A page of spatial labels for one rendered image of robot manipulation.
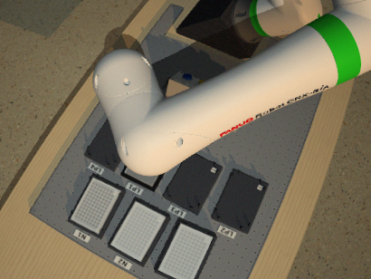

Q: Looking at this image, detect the white label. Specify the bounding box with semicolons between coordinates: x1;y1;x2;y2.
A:
167;205;186;218
73;229;90;243
88;163;104;175
217;226;236;238
126;183;144;195

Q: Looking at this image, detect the beige button panel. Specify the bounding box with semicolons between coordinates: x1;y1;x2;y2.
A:
160;71;205;97

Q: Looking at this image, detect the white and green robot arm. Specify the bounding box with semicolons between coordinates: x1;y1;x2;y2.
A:
92;0;371;176

